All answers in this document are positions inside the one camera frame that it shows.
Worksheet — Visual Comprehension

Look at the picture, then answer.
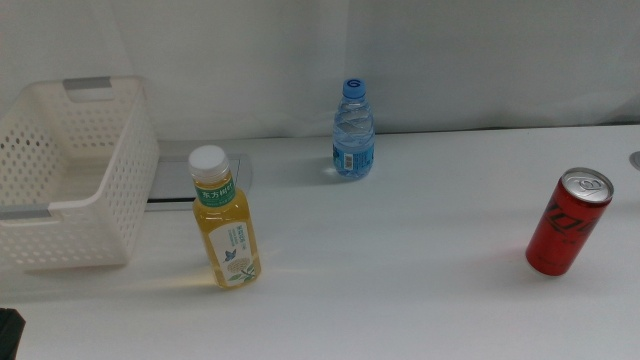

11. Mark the clear water bottle blue cap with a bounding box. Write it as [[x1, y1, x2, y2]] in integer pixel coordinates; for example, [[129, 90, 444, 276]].
[[332, 77, 376, 180]]

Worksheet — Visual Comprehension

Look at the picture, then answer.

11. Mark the yellow tea bottle white cap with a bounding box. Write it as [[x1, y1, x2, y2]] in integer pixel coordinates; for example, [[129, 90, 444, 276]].
[[187, 144, 263, 290]]

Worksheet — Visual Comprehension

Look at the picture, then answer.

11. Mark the red soda can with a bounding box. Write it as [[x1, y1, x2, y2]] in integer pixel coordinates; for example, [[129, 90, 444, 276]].
[[524, 166, 615, 277]]

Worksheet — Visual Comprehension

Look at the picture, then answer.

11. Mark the white perforated plastic basket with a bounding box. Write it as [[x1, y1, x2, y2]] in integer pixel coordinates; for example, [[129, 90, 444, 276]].
[[0, 74, 161, 271]]

